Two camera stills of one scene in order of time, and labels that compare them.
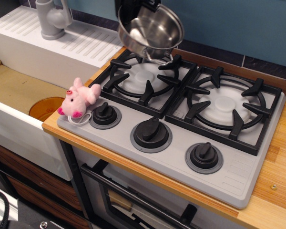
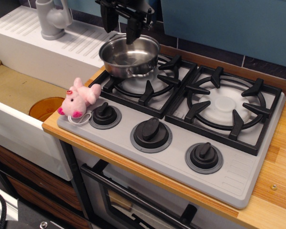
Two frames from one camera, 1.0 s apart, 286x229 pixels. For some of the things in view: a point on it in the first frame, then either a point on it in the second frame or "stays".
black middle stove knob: [151, 136] stays
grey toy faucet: [54, 21] stays
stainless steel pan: [153, 33] → [121, 59]
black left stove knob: [105, 117] stays
